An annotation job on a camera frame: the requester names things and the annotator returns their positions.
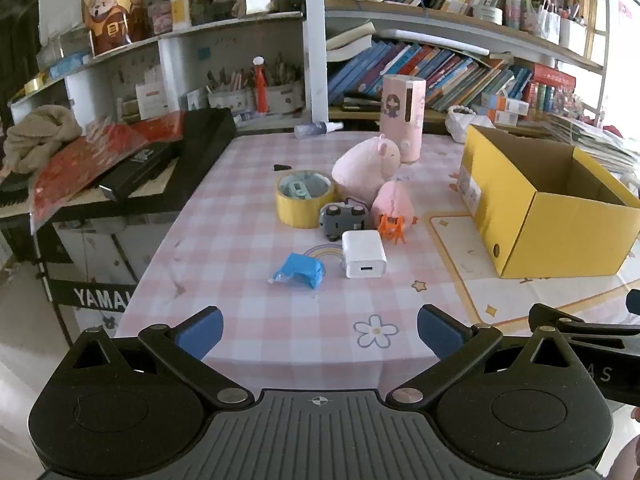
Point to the stack of lying books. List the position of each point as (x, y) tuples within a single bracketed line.
[(347, 37)]

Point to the white bowl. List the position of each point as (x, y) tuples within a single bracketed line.
[(462, 125)]

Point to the pink checked tablecloth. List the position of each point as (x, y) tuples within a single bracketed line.
[(240, 240)]

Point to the person's right hand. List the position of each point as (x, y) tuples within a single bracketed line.
[(631, 460)]

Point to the blue plastic packet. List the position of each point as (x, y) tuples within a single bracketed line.
[(299, 270)]

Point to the red flat box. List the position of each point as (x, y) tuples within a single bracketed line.
[(552, 75)]

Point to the black piano stand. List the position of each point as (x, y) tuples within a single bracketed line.
[(95, 297)]

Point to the red bottle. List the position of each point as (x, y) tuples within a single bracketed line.
[(260, 87)]

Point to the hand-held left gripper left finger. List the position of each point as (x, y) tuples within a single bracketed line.
[(202, 332)]

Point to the pencil holder box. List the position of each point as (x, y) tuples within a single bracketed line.
[(235, 99)]

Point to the yellow cardboard box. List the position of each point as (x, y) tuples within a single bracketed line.
[(565, 240)]

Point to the white bottle yellow label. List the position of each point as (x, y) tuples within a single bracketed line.
[(180, 10)]

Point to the clear spray bottle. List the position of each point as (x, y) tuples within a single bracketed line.
[(315, 130)]

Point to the stack of papers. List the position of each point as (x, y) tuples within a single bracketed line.
[(595, 140)]

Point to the small orange blue boxes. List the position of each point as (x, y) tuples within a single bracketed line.
[(505, 107)]

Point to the row of slanted books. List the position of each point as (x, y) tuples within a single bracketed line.
[(450, 72)]

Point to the grey toy car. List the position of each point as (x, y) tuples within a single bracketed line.
[(342, 217)]

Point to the white box red label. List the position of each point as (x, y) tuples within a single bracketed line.
[(152, 100)]

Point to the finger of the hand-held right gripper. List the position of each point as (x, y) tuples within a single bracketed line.
[(634, 301), (600, 332)]

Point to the white bookshelf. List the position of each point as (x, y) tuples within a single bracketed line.
[(315, 35)]

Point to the fortune god figure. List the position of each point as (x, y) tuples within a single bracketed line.
[(112, 15)]

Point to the pink cylinder container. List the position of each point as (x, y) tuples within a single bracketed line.
[(400, 115)]

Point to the beige cloth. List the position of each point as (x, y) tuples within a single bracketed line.
[(40, 132)]

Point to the white charger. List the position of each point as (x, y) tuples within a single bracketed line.
[(364, 252)]

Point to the large pink plush toy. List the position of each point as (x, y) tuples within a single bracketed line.
[(360, 167)]

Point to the white pen cup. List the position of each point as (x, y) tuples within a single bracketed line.
[(572, 35)]

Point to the yellow tape roll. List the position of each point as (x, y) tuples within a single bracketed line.
[(300, 212)]

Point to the black electric piano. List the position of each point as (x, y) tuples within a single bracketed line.
[(205, 135)]

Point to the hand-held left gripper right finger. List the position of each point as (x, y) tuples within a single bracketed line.
[(437, 332)]

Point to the long black case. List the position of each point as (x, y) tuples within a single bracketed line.
[(135, 170)]

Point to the small pink plush chick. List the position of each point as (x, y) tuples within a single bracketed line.
[(392, 205)]

